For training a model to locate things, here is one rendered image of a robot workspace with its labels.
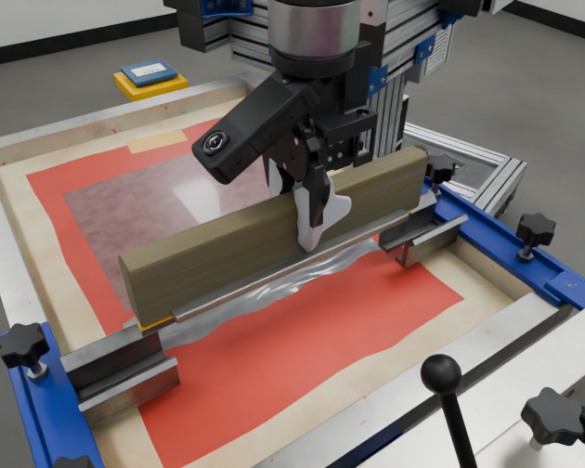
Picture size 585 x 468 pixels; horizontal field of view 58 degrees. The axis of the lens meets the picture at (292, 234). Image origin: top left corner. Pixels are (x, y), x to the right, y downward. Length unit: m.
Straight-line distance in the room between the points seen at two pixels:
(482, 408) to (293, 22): 0.36
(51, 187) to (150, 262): 0.50
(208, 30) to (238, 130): 0.97
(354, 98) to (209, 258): 0.20
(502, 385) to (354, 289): 0.25
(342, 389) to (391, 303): 0.15
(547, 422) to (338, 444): 0.20
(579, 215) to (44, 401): 2.39
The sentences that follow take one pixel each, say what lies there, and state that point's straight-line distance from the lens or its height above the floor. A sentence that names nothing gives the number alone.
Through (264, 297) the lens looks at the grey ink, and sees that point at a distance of 0.68.
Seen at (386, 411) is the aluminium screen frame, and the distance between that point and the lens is 0.55.
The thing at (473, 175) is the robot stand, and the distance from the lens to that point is 2.35.
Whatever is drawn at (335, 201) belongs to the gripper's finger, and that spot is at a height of 1.14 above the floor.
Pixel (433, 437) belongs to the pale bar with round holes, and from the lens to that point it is 0.49.
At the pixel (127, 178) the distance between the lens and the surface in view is 0.93.
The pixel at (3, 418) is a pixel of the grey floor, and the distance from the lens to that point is 1.90.
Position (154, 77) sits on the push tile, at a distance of 1.24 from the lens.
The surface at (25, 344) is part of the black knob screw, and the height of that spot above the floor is 1.06.
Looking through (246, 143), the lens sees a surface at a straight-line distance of 0.44.
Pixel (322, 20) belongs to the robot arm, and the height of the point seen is 1.32.
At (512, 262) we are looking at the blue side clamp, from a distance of 0.72.
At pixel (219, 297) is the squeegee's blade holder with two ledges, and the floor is 1.08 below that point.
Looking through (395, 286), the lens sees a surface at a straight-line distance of 0.71.
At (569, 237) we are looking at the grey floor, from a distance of 2.51.
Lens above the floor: 1.46
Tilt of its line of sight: 41 degrees down
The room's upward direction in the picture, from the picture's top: straight up
